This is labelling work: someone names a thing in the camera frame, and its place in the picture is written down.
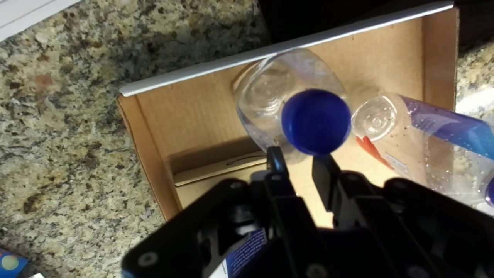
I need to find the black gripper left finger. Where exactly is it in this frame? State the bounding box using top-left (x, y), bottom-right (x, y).
top-left (267, 146), bottom-right (314, 278)

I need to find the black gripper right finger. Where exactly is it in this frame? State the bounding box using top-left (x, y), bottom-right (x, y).
top-left (312, 155), bottom-right (371, 234)

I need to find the clear bottle blue cap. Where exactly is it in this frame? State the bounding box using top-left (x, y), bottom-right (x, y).
top-left (233, 49), bottom-right (351, 157)
top-left (352, 94), bottom-right (494, 216)

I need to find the shallow cardboard tray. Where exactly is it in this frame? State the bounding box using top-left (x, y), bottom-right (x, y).
top-left (119, 1), bottom-right (459, 219)

